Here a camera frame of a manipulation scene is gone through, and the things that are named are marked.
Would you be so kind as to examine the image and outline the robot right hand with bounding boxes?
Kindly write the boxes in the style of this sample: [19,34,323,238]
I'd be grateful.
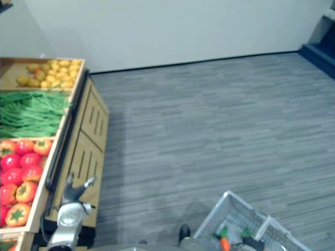
[232,236,265,251]

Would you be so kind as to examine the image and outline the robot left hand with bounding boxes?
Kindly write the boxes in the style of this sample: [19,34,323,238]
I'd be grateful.
[63,174,97,204]

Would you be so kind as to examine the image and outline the white plastic lattice basket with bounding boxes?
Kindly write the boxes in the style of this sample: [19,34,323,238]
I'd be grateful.
[193,190,312,251]

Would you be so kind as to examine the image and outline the orange carrot with green top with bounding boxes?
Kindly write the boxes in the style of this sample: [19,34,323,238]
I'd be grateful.
[213,226,232,251]

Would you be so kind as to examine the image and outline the red tomato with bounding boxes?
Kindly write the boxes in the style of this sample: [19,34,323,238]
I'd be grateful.
[0,205,8,227]
[22,166,44,183]
[15,140,35,155]
[20,153,42,168]
[0,153,23,171]
[1,167,24,186]
[0,184,18,206]

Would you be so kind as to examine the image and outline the orange-red tomato with green star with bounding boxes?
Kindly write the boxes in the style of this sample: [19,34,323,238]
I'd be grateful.
[0,140,18,157]
[5,203,31,227]
[15,181,38,203]
[33,140,53,157]
[0,239,18,251]

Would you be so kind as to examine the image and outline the wooden produce stand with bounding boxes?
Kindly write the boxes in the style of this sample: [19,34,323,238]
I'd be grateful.
[0,56,110,251]

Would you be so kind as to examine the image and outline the dark robot foot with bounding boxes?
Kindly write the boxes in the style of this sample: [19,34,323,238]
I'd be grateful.
[178,224,191,246]

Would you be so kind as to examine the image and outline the green beans pile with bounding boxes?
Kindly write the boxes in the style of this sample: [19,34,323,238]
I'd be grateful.
[0,90,72,139]

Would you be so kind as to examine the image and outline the dark blue cabinet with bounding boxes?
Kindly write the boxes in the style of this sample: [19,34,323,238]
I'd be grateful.
[300,6,335,81]

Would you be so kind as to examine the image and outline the dark shelf corner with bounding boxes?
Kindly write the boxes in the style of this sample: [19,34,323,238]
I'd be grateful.
[0,0,14,13]

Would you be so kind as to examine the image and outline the black stand rail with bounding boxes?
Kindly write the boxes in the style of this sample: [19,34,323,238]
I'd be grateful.
[44,69,90,191]

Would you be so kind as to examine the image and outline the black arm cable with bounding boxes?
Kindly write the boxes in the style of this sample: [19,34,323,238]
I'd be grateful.
[39,206,57,243]

